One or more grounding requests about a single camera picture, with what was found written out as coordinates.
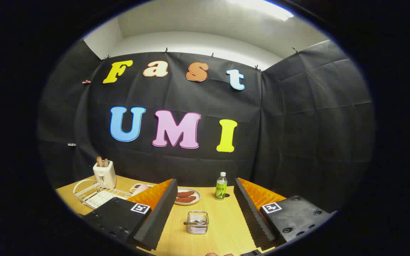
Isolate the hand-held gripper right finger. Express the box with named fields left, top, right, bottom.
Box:
left=233, top=177, right=337, bottom=251

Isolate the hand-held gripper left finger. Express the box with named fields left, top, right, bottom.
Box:
left=80, top=179, right=178, bottom=251

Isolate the metal wire basket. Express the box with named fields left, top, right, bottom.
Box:
left=186, top=211, right=209, bottom=234

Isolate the white wire dish rack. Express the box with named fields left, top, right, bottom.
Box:
left=73, top=179, right=134, bottom=209

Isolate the white four-compartment dish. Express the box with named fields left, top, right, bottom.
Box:
left=130, top=183, right=154, bottom=194

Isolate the white plate with meat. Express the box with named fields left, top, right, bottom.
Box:
left=174, top=187, right=201, bottom=206

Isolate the green drink bottle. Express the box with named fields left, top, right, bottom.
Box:
left=215, top=172, right=228, bottom=201

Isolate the white ribbed drain tray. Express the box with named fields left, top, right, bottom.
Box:
left=86, top=190, right=131, bottom=209

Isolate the white toaster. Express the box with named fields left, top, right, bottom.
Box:
left=93, top=161, right=117, bottom=189

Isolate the black backdrop cloth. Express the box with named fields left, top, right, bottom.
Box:
left=38, top=39, right=374, bottom=214

